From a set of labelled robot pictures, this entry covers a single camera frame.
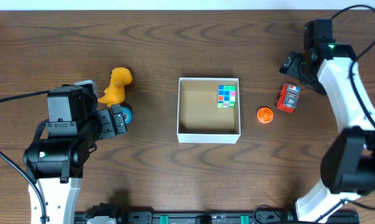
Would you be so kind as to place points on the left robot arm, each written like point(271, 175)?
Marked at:
point(54, 160)

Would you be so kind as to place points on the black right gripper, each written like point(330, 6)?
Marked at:
point(291, 64)

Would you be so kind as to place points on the white cardboard box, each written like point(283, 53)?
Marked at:
point(199, 120)

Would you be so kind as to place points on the orange toy dinosaur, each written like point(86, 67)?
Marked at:
point(115, 92)

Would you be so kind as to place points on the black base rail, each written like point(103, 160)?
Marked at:
point(106, 213)

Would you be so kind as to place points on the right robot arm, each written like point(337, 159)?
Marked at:
point(348, 168)

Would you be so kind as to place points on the blue ball with face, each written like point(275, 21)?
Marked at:
point(127, 114)

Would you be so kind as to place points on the orange round disc toy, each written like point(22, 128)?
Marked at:
point(265, 115)

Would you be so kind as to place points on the red toy truck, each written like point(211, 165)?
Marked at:
point(287, 98)

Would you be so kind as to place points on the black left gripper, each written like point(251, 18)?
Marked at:
point(106, 123)

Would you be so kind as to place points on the multicoloured puzzle cube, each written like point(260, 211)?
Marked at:
point(227, 95)

